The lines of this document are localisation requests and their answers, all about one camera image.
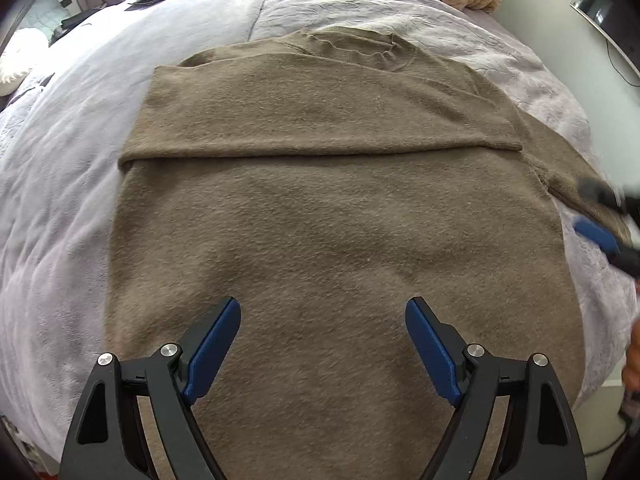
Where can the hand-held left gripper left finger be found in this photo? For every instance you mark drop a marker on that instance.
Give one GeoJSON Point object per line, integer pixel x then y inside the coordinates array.
{"type": "Point", "coordinates": [212, 350]}

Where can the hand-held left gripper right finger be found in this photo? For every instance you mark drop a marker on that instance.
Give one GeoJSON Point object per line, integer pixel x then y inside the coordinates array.
{"type": "Point", "coordinates": [432, 350]}

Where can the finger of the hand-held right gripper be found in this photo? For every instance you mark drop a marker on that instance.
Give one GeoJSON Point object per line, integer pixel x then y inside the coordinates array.
{"type": "Point", "coordinates": [595, 191]}
{"type": "Point", "coordinates": [595, 234]}

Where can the brown knit sweater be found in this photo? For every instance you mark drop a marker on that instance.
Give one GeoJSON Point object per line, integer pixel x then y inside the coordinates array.
{"type": "Point", "coordinates": [320, 235]}

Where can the person's right hand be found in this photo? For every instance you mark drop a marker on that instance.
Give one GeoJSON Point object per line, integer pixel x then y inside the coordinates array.
{"type": "Point", "coordinates": [634, 355]}

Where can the black monitor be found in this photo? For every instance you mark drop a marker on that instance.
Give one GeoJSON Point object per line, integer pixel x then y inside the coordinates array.
{"type": "Point", "coordinates": [597, 7]}

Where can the pale crinkled quilted bedspread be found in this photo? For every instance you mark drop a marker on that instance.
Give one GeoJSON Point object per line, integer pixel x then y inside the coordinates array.
{"type": "Point", "coordinates": [450, 35]}

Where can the pale lavender fleece blanket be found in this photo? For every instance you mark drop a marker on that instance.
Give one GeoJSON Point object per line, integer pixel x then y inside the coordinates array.
{"type": "Point", "coordinates": [65, 185]}

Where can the white fluffy round pillow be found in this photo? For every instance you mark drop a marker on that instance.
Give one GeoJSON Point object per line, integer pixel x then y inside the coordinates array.
{"type": "Point", "coordinates": [17, 55]}

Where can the grey quilted headboard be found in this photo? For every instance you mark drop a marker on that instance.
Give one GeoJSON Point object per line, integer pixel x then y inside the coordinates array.
{"type": "Point", "coordinates": [47, 12]}

